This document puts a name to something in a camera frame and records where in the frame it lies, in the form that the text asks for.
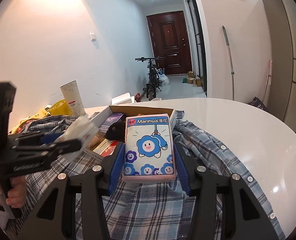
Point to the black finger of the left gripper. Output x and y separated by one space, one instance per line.
69 148

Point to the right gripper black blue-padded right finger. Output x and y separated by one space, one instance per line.
242 215

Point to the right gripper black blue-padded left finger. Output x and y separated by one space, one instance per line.
53 216

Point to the red white cigarette pack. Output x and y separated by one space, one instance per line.
106 148

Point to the white small tissue pack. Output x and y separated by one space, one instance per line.
81 129

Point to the black hair scrunchie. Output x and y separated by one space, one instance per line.
116 132

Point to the pink tissue pack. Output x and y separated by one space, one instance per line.
149 155

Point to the clear plastic bagged item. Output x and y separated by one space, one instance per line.
96 140

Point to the person's left hand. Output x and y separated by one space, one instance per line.
16 197

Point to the yellow plastic bag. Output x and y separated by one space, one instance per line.
59 108

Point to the open cardboard tray box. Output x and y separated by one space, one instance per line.
98 116

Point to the white cylindrical tube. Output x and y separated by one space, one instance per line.
72 96

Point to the black bicycle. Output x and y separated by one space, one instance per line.
154 81

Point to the white plastic bag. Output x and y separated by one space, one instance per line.
164 80

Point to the cardboard boxes by door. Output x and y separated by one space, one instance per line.
193 79

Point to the dark red entrance door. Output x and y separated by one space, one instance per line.
169 39

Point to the beige refrigerator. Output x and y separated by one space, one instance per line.
281 16

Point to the white wall switch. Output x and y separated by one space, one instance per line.
93 37

